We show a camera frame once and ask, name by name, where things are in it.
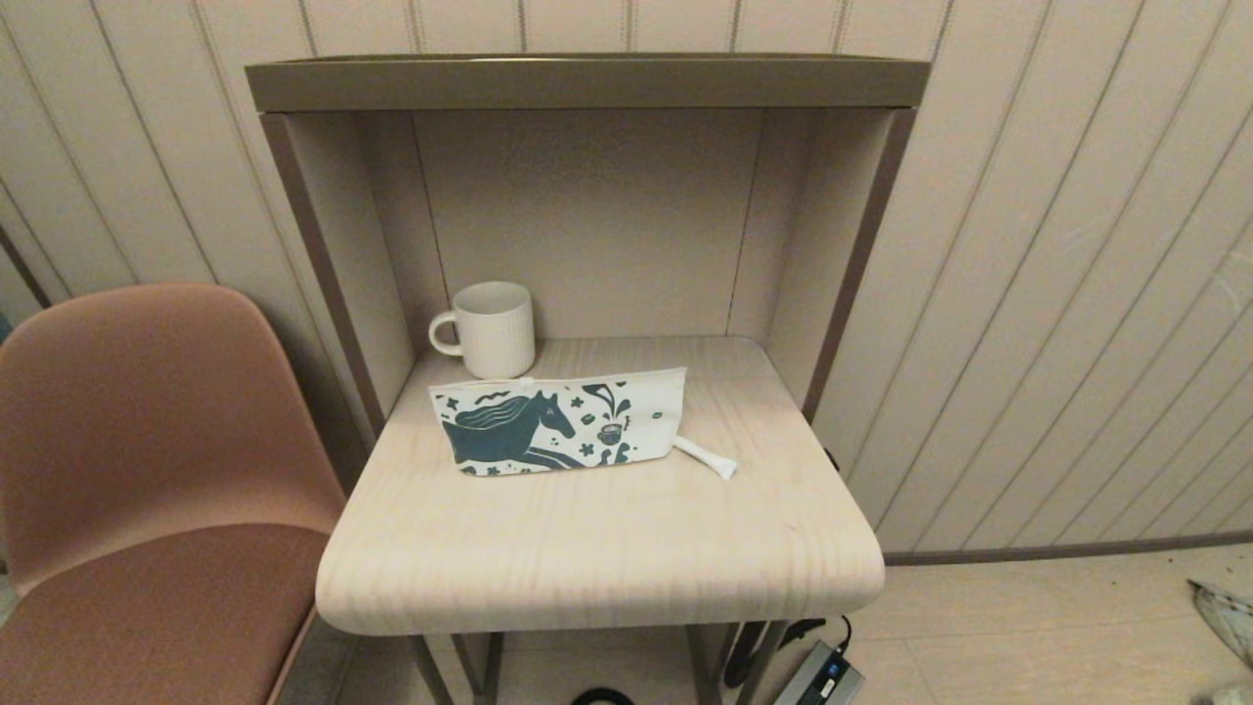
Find black floor power cable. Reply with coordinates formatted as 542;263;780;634
722;615;853;688

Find white ribbed ceramic mug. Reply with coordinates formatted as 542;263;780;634
428;281;536;381

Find brown pink upholstered chair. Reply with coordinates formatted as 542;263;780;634
0;283;348;705

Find white toothbrush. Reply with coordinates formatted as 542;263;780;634
673;436;738;481

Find dark metal table legs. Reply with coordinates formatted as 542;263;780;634
409;625;789;705

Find white horse-print zipper pouch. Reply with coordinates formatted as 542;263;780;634
429;367;688;478

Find light wood shelf desk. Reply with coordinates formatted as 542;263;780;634
245;53;931;491

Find grey crumpled floor debris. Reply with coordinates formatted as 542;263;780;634
1188;578;1253;667

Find grey power adapter brick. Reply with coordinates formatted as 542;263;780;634
773;638;866;705

